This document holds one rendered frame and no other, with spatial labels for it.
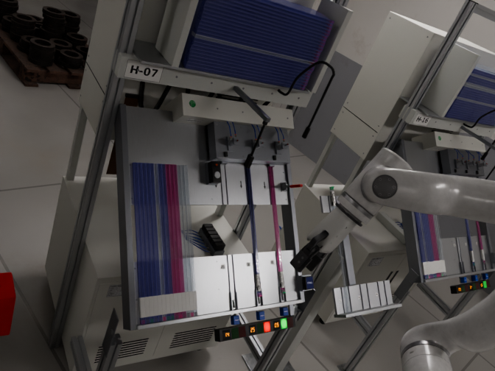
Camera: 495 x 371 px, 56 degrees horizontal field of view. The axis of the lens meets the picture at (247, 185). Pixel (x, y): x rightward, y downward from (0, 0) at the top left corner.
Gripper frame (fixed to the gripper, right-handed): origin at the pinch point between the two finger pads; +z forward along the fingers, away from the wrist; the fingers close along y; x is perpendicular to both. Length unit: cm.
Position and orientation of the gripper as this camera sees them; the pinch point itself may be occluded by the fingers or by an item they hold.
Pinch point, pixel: (303, 264)
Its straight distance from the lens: 107.0
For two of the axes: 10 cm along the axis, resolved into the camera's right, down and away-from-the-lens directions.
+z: -6.4, 7.5, 1.5
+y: -3.9, -1.5, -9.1
